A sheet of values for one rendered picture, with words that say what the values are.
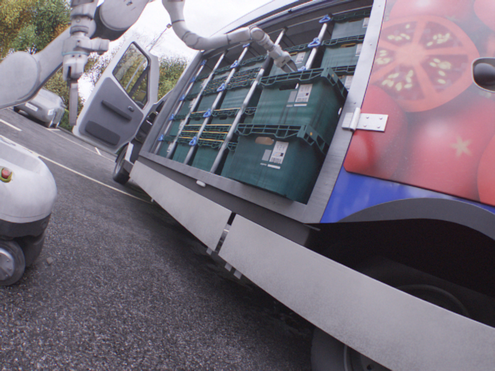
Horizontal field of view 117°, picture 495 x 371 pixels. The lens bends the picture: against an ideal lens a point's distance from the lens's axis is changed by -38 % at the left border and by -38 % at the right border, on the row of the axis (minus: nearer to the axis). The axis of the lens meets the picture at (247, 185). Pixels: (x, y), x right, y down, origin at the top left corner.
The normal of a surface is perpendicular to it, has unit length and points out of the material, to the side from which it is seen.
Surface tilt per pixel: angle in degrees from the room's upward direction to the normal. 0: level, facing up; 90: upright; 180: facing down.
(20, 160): 73
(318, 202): 90
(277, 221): 90
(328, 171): 90
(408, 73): 90
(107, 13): 105
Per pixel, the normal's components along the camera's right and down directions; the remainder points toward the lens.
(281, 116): -0.73, -0.22
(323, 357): -0.61, -0.39
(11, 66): 0.70, 0.25
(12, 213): 0.84, 0.32
